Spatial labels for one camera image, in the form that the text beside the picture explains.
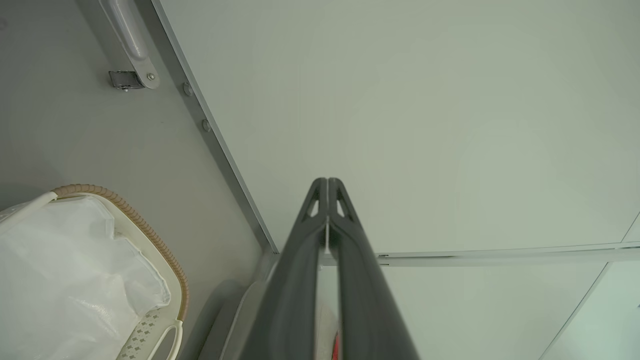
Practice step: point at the white basket with brown rim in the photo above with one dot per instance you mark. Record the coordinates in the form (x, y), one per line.
(167, 272)

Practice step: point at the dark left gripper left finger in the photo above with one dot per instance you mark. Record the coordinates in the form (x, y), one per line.
(290, 300)

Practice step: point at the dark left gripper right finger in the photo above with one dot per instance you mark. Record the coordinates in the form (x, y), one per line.
(367, 310)

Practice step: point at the grey partition foot with plate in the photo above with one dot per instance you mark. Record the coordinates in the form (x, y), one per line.
(130, 35)

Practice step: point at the white garment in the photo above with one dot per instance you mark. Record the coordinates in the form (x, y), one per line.
(70, 280)

